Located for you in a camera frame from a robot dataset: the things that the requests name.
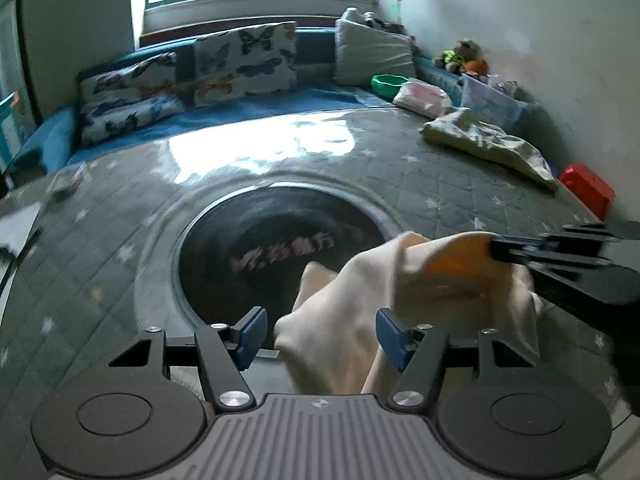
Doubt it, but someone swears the cream white sweatshirt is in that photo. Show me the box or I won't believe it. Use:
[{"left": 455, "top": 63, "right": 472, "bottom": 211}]
[{"left": 274, "top": 231, "right": 544, "bottom": 396}]

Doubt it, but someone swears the red plastic box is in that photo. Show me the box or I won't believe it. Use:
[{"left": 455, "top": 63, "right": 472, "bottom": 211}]
[{"left": 559, "top": 164, "right": 616, "bottom": 220}]

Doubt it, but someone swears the black round glass hotplate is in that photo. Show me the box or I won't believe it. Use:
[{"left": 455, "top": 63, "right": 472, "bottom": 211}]
[{"left": 172, "top": 182, "right": 401, "bottom": 326}]

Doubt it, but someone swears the yellow-green patterned garment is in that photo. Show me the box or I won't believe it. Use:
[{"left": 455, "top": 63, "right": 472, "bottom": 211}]
[{"left": 420, "top": 107, "right": 558, "bottom": 191}]

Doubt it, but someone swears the translucent storage bin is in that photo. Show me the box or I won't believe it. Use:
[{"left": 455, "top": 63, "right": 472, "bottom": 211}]
[{"left": 461, "top": 75, "right": 538, "bottom": 134}]

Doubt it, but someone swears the grey quilted star table cover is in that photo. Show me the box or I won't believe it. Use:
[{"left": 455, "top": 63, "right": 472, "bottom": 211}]
[{"left": 1, "top": 108, "right": 592, "bottom": 479}]

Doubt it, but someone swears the pink white bag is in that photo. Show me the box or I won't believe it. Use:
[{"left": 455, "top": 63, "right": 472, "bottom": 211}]
[{"left": 393, "top": 78, "right": 452, "bottom": 119}]

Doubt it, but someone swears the teddy bear toy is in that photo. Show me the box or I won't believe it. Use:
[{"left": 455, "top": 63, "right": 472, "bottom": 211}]
[{"left": 433, "top": 39, "right": 488, "bottom": 77}]

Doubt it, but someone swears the clear plastic box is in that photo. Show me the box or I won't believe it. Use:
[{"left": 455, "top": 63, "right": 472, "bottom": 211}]
[{"left": 47, "top": 164, "right": 91, "bottom": 202}]

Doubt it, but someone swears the green plastic bowl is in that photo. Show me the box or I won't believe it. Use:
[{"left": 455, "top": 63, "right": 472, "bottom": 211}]
[{"left": 370, "top": 74, "right": 409, "bottom": 101}]

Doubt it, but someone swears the white paper sheet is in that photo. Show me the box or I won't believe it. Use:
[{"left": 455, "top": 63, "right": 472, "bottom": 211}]
[{"left": 0, "top": 203, "right": 41, "bottom": 256}]

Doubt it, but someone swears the blue sofa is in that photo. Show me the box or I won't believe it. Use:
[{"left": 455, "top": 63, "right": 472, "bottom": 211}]
[{"left": 4, "top": 27, "right": 467, "bottom": 172}]

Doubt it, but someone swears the left butterfly print cushion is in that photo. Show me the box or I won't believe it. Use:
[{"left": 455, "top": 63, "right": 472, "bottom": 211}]
[{"left": 79, "top": 52, "right": 186, "bottom": 146}]

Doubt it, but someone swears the butterfly print cushion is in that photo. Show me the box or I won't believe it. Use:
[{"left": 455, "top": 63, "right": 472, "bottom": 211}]
[
  {"left": 79, "top": 52, "right": 186, "bottom": 146},
  {"left": 194, "top": 22, "right": 297, "bottom": 106}
]

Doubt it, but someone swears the grey plain pillow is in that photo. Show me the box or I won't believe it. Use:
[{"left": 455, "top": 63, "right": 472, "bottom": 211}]
[{"left": 334, "top": 8, "right": 416, "bottom": 86}]

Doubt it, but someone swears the right butterfly print cushion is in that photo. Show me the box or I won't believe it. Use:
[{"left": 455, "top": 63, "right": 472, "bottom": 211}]
[{"left": 194, "top": 22, "right": 297, "bottom": 106}]

